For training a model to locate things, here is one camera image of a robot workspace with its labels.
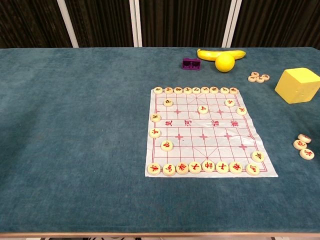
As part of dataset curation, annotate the yellow cube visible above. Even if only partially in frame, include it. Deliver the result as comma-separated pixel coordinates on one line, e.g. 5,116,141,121
274,67,320,105

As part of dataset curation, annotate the yellow banana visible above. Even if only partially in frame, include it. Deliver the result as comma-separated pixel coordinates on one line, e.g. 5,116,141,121
196,48,247,62

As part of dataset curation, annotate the purple plastic block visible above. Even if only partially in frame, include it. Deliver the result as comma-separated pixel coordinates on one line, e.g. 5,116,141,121
181,57,202,71

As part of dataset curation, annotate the teal felt tablecloth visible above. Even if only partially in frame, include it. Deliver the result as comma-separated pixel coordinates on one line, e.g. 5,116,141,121
0,46,320,235

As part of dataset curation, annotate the Chinese chess board sheet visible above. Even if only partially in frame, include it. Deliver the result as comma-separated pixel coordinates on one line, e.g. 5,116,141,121
144,87,279,178

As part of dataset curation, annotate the white frame post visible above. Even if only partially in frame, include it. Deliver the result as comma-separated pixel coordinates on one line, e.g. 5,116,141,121
56,0,80,48
221,0,243,48
128,0,143,48

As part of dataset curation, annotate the yellow lemon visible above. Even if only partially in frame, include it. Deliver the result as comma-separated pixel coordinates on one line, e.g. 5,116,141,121
215,52,236,73

